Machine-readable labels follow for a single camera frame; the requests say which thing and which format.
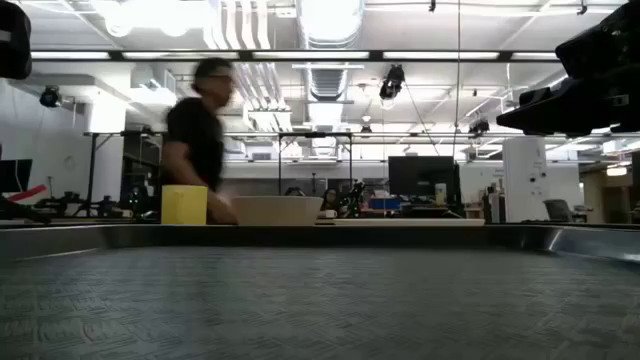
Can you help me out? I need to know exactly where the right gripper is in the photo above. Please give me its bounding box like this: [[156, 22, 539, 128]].
[[496, 0, 640, 137]]

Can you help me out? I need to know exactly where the white plate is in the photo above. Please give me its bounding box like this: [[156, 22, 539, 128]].
[[331, 217, 486, 228]]

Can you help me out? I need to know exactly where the beige bowl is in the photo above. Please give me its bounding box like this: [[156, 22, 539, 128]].
[[230, 195, 325, 227]]

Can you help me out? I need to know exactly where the yellow mug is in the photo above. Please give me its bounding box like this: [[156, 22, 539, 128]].
[[160, 184, 209, 226]]

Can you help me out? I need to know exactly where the black serving tray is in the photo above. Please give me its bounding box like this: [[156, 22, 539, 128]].
[[0, 222, 640, 360]]

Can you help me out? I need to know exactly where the white pillar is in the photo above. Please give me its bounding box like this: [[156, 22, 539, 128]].
[[501, 135, 549, 224]]

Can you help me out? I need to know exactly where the grey office chair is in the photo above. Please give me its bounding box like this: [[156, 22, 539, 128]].
[[542, 198, 577, 223]]

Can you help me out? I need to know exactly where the black computer monitor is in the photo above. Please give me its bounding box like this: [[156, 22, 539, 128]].
[[0, 158, 34, 195], [387, 155, 462, 211]]

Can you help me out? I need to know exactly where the blue box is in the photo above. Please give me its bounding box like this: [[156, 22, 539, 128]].
[[368, 196, 403, 212]]

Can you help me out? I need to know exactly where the person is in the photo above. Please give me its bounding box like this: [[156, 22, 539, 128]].
[[159, 56, 240, 226], [321, 187, 342, 212]]

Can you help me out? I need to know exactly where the black metal stand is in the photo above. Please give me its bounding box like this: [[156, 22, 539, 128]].
[[82, 130, 166, 217], [277, 131, 354, 197]]

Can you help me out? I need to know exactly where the black ceiling camera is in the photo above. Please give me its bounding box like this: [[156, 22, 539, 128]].
[[467, 116, 492, 137], [39, 84, 63, 109], [378, 63, 407, 102]]

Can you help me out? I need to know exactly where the black metal table frame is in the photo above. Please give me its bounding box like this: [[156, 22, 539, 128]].
[[0, 217, 640, 229]]

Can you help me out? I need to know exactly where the silver ventilation duct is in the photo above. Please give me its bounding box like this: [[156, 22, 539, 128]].
[[295, 0, 367, 104]]

